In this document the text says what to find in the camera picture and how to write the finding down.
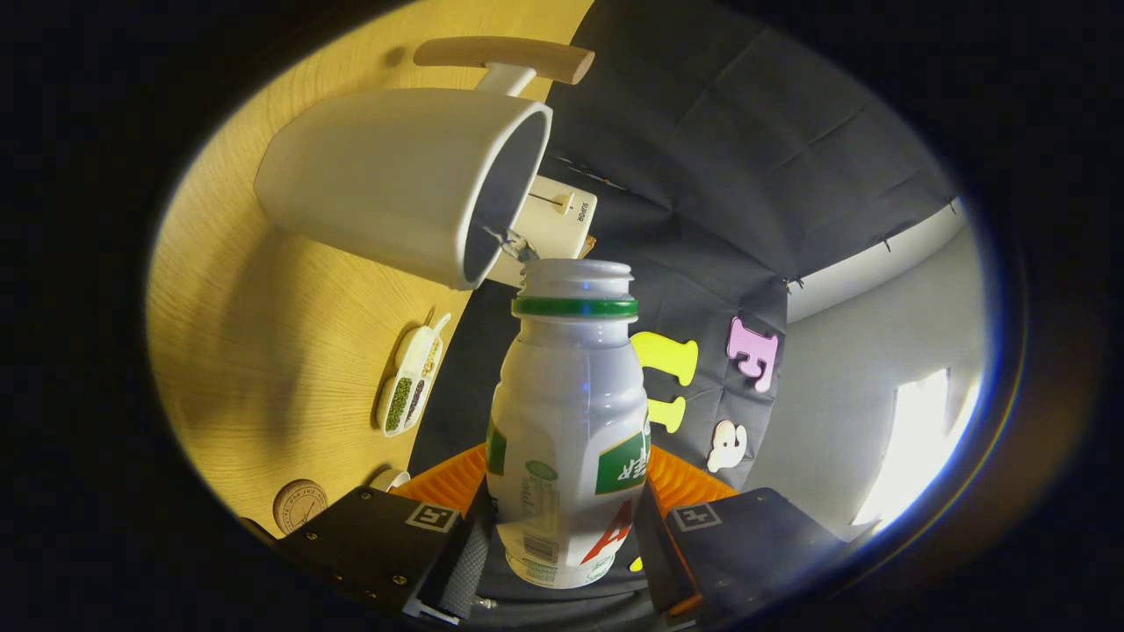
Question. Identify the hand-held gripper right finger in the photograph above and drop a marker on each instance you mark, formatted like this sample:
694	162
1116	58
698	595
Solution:
755	544

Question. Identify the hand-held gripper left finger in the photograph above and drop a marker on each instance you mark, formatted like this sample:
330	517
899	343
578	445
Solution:
378	544

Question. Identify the round wooden coaster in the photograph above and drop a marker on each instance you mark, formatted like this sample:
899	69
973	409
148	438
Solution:
299	507

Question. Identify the white juice bottle green label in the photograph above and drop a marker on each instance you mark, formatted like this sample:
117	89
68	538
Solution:
571	395

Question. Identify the white round plate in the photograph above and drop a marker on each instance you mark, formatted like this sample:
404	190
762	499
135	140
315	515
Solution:
386	480

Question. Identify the white divided dish with beans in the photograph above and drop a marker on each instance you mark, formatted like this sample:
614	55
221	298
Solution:
406	386

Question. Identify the wooden table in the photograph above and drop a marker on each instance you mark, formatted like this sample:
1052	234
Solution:
290	351

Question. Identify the bread slice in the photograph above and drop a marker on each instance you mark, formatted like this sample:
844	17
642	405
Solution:
587	247

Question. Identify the cream toaster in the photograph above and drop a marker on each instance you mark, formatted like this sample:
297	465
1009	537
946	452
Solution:
558	224

